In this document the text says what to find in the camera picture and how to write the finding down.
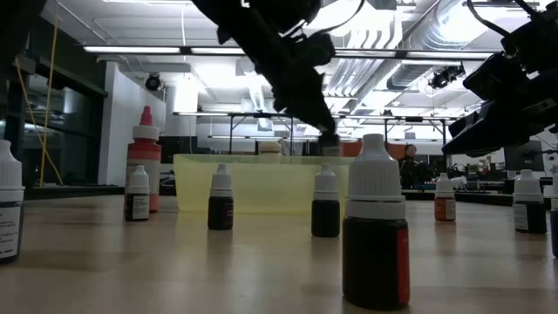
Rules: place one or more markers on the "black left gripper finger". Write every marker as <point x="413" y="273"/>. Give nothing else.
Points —
<point x="318" y="104"/>
<point x="292" y="104"/>

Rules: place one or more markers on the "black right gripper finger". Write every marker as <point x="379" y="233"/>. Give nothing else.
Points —
<point x="462" y="123"/>
<point x="497" y="131"/>

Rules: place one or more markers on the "small orange dropper bottle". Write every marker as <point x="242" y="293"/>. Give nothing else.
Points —
<point x="444" y="209"/>

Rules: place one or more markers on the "small white-capped dropper bottle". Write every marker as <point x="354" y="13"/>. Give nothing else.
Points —
<point x="8" y="174"/>
<point x="220" y="213"/>
<point x="138" y="205"/>
<point x="325" y="218"/>
<point x="529" y="218"/>

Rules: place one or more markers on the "small blue dropper bottle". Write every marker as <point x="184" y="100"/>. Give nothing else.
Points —
<point x="555" y="235"/>

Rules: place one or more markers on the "large red bottle pink cap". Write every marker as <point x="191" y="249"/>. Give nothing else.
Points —
<point x="146" y="148"/>

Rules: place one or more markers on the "small red-label dropper bottle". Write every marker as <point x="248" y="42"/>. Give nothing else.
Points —
<point x="375" y="261"/>

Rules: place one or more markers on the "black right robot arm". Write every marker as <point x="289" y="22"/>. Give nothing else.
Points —
<point x="540" y="43"/>

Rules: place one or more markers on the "grey computer monitor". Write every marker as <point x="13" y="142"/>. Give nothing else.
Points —
<point x="523" y="154"/>

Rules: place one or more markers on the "yellow sprinkled toy donut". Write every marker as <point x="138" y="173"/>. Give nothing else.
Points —
<point x="270" y="148"/>

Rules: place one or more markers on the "black ceiling spotlight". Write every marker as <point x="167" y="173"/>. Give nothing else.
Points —
<point x="442" y="77"/>

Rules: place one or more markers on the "person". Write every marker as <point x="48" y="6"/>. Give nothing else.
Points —
<point x="410" y="168"/>

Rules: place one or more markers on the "orange partition panel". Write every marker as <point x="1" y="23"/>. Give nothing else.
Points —
<point x="394" y="150"/>

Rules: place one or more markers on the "yellow translucent plastic tray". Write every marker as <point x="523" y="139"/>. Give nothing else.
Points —
<point x="261" y="187"/>

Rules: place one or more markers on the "black computer monitor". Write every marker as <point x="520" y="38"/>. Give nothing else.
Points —
<point x="181" y="150"/>

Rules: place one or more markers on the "long ceiling light bar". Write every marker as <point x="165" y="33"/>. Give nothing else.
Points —
<point x="131" y="49"/>

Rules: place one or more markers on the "black workstation frame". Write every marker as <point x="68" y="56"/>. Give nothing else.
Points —
<point x="261" y="115"/>

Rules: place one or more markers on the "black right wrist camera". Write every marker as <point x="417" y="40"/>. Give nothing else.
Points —
<point x="492" y="78"/>

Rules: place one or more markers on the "silver ventilation duct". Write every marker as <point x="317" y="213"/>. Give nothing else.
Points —
<point x="453" y="22"/>

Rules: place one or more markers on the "black round ceiling camera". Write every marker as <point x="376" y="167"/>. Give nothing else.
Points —
<point x="152" y="82"/>

